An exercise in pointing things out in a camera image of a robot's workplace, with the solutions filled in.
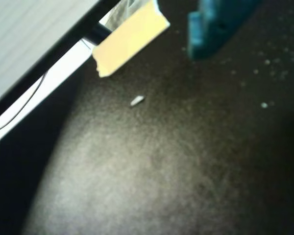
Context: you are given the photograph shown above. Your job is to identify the elongated white scrap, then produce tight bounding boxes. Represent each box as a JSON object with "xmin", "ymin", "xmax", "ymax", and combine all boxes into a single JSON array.
[{"xmin": 129, "ymin": 95, "xmax": 146, "ymax": 107}]

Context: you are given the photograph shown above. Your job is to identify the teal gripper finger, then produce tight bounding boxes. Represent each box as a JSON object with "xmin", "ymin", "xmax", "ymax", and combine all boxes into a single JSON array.
[{"xmin": 187, "ymin": 0, "xmax": 263, "ymax": 60}]

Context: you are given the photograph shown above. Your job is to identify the yellow masking tape piece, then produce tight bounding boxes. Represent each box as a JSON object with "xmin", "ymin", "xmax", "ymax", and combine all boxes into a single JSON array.
[{"xmin": 91, "ymin": 0, "xmax": 171, "ymax": 78}]

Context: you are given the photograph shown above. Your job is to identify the crumpled clear plastic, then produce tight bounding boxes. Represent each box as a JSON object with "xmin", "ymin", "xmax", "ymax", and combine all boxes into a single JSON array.
[{"xmin": 98, "ymin": 0, "xmax": 149, "ymax": 32}]

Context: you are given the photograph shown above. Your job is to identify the thin black wire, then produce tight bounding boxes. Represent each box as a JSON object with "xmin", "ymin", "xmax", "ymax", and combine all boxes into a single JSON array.
[{"xmin": 0, "ymin": 70, "xmax": 49, "ymax": 136}]

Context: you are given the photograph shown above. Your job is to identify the white ribbed panel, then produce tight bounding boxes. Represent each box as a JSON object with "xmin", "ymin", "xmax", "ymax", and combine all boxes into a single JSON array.
[{"xmin": 0, "ymin": 0, "xmax": 106, "ymax": 109}]

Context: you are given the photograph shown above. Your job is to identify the black panel edge strip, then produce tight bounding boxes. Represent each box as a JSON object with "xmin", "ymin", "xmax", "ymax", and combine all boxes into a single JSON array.
[{"xmin": 0, "ymin": 0, "xmax": 124, "ymax": 124}]

